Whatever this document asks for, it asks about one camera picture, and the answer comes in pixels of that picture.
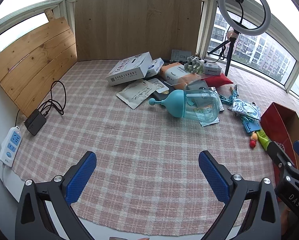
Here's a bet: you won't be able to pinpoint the small doll toy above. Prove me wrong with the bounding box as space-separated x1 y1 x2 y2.
249 133 259 148

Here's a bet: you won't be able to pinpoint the small grey white box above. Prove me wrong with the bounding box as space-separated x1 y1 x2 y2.
202 63 221 75

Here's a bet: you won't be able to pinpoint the red cardboard box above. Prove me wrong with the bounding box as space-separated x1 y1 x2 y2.
260 102 299 178

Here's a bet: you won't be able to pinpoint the large white sachet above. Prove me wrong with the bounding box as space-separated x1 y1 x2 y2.
116 79 157 110

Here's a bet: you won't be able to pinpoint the small blue white box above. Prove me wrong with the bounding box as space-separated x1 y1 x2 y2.
146 57 164 78

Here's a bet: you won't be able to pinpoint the black power adapter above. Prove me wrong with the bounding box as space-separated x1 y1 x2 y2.
24 109 47 136

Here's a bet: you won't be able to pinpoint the grey printed card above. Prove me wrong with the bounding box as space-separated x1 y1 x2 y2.
170 49 191 62

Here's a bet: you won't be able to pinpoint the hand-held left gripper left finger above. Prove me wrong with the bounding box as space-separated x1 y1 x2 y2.
15 151 97 240

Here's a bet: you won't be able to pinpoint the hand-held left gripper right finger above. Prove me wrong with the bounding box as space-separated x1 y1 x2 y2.
198 151 282 240

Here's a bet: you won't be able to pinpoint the large white printed box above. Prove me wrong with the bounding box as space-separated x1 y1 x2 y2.
106 52 153 87

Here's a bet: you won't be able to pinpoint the white ring light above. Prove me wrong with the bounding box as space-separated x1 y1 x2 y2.
218 0 272 34

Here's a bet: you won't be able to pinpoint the large wood panel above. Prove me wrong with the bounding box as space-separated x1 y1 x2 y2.
74 0 204 62

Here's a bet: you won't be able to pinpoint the silver grey foil packet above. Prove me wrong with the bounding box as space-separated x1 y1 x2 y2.
232 97 261 122

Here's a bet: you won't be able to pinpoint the white label card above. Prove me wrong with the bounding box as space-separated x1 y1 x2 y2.
199 116 220 127

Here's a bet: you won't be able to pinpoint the black tripod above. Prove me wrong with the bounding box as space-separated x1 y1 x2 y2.
207 30 239 77

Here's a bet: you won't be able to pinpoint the black cable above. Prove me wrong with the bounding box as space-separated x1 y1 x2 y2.
41 80 67 117

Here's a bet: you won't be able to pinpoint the blue phone stand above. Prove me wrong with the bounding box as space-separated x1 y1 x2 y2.
242 119 261 134

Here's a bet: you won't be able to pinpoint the teal baby bottle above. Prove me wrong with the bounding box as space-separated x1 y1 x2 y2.
149 89 221 125

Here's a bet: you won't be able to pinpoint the white blue power strip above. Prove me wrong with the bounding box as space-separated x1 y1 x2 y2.
0 126 22 168

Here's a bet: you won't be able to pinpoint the green snack packet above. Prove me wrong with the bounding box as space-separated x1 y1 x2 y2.
256 130 272 152

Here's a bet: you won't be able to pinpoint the clear plastic strip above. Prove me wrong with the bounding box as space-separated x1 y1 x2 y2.
164 74 210 87

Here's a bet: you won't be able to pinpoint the red pouch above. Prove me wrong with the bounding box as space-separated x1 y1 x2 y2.
202 73 234 87

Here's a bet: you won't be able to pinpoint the grey plush flowers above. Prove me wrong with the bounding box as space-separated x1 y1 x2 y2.
184 55 202 74

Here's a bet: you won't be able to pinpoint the pine plank board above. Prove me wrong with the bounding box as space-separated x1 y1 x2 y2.
0 9 78 118

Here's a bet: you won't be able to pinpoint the orange white tissue packet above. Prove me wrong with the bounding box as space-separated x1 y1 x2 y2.
160 62 197 85

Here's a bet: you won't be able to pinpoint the small white printed sachet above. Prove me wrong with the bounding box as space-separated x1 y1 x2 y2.
148 78 169 93

